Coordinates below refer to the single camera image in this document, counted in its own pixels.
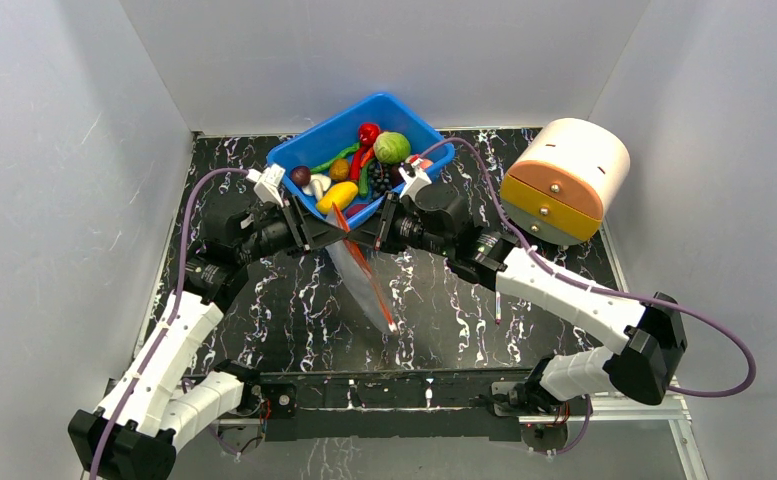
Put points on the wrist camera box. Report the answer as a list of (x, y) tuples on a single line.
[(267, 185), (414, 179)]

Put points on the white toy mushroom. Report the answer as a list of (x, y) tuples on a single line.
[(317, 186)]

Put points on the dark red toy onion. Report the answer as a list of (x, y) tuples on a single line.
[(300, 176)]

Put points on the green toy bean pod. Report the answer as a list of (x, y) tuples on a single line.
[(343, 154)]

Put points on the brown toy potato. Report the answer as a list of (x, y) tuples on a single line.
[(339, 170)]

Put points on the round drawer box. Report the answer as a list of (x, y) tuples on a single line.
[(562, 185)]

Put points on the clear zip top bag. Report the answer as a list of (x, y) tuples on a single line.
[(358, 278)]

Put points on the green toy cabbage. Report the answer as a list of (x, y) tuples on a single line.
[(391, 147)]

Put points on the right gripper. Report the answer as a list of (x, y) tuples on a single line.
[(387, 222)]

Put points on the pink marker pen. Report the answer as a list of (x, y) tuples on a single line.
[(498, 308)]

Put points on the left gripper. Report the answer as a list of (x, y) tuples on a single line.
[(309, 230)]

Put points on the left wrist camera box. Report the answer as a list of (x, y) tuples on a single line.
[(267, 185)]

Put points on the dark toy grapes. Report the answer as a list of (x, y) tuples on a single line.
[(379, 179)]

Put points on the green toy cucumber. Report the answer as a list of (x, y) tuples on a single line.
[(364, 182)]

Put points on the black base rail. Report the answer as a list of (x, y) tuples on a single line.
[(405, 404)]

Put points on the purple toy sweet potato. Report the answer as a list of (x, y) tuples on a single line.
[(354, 210)]

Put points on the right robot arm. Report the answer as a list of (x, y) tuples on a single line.
[(641, 342)]

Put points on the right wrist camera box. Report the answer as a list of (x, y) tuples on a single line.
[(414, 179)]

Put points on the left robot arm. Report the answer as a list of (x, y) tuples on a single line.
[(147, 418)]

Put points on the dark toy plum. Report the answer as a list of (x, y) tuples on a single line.
[(395, 175)]

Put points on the blue plastic bin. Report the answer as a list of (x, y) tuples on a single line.
[(323, 141)]

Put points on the yellow toy mango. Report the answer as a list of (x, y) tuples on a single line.
[(340, 195)]

